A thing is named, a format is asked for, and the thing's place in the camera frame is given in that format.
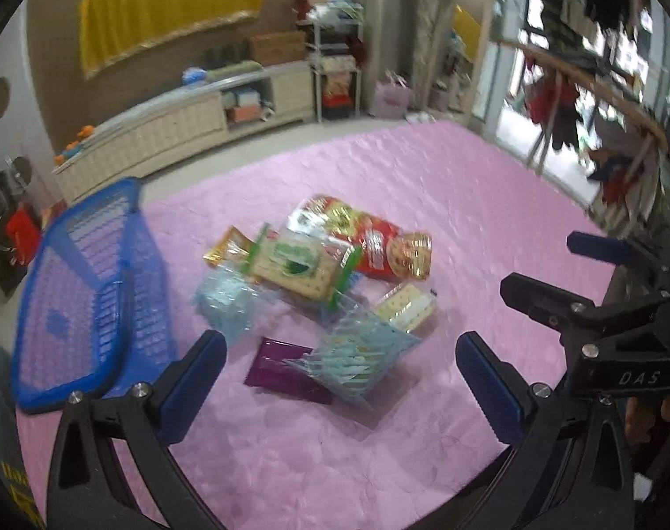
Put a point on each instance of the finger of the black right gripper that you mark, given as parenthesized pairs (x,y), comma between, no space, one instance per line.
(608,250)
(550,303)

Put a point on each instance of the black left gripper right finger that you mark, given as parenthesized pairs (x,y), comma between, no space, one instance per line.
(567,465)

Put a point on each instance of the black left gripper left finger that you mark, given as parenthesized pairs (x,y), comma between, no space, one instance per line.
(87,487)

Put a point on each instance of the light blue striped snack bag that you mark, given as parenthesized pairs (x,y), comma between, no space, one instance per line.
(358,350)

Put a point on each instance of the purple snack packet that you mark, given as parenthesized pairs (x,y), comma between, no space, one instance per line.
(270,371)

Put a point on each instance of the person's right hand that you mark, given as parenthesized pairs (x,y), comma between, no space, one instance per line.
(647,431)

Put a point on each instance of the person's dark clothed knee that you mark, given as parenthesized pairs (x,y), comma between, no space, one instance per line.
(18,510)

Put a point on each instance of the wooden clothes rack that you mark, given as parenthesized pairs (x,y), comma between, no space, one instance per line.
(577,131)

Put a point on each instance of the pink quilted mat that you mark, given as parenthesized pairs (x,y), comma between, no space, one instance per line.
(261,460)

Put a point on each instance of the small clear cracker pack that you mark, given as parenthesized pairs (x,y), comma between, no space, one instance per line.
(407,307)

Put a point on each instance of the blue plastic basket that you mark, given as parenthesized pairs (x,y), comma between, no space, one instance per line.
(95,313)

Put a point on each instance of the red yellow snack bag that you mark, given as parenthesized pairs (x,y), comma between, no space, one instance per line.
(388,251)

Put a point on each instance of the green cracker pack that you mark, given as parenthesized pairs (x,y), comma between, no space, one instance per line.
(309,267)

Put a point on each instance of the pink gift bag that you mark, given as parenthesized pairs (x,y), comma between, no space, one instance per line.
(391,97)

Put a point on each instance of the orange gold snack packet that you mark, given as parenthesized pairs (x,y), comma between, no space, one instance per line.
(232,247)

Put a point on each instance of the cream TV cabinet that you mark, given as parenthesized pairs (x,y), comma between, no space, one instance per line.
(182,123)

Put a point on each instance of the orange fruits on cabinet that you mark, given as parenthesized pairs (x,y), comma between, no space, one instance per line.
(74,147)

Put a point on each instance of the white metal shelf rack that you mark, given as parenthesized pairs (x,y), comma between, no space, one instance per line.
(334,40)

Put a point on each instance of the brown cardboard box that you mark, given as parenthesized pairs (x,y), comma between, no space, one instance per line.
(278,48)

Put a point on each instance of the blue object on cabinet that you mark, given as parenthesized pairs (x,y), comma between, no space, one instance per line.
(193,75)

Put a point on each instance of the yellow cloth wall cover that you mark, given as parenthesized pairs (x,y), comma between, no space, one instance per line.
(110,31)

